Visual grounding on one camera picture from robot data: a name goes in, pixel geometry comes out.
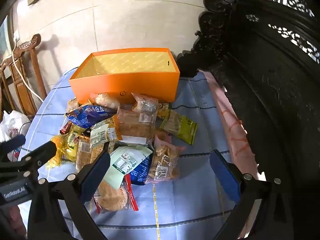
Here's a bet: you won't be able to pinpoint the round cake packet red trim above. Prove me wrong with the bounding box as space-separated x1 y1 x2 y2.
93 174 139 214

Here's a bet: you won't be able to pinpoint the dark bottle with striped label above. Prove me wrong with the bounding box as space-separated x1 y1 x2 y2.
60 121 74 135

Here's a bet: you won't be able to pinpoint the clear packet with white label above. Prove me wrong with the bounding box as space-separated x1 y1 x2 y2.
131 92 159 113

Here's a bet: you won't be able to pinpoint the pink cloth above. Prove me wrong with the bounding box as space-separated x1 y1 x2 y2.
202 71 268 181

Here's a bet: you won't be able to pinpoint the clear packet of fried pieces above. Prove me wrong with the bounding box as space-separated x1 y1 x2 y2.
145 134 187 183

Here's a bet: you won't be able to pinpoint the white plastic bag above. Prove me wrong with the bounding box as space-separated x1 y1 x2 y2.
0 110 32 161

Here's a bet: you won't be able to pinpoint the pale green label snack packet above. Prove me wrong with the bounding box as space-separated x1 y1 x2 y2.
101 145 153 191

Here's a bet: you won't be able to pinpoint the orange plastic bin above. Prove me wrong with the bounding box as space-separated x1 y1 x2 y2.
69 47 181 105

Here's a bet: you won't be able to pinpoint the yellow nut packet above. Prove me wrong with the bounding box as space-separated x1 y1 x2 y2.
156 102 173 119

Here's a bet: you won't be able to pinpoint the white cable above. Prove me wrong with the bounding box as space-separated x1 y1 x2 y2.
11 39 43 102

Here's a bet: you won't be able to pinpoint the dark carved wooden furniture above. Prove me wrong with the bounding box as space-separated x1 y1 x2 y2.
176 0 320 240

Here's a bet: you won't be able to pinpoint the clear packet with pale bun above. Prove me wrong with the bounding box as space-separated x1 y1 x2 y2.
89 92 121 109

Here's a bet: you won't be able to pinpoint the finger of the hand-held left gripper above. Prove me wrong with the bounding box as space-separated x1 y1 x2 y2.
0 141 58 179
0 134 27 159

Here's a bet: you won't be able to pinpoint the blue checked tablecloth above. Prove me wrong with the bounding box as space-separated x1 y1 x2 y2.
15 67 265 240

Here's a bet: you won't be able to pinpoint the yellow snack packet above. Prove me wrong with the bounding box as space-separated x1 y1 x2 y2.
64 124 87 162

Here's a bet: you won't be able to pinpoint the cracker packet with white label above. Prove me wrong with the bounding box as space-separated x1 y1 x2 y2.
89 116 119 155

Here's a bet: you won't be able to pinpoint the orange-yellow clear wrapper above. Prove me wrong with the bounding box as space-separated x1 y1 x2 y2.
45 134 67 168

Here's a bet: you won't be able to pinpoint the large clear brown cracker packet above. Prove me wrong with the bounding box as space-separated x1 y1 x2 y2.
116 107 158 146

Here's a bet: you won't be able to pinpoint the slim brown cracker packet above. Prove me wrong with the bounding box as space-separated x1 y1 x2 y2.
76 135 92 172

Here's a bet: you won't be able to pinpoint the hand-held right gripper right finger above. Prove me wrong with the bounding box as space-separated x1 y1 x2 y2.
209 149 293 240

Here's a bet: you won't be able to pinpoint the tan snack packet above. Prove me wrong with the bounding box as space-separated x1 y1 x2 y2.
66 97 80 113

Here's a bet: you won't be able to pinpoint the olive green snack packet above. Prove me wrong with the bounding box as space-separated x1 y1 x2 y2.
160 110 198 145

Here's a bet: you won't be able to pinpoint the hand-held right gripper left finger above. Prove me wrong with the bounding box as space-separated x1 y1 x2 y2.
27 152 111 240

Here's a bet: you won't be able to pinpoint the dark blue snack packet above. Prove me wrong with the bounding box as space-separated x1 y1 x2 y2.
129 154 154 187

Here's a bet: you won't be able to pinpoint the brown wooden chair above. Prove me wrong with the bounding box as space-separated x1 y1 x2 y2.
0 34 48 121

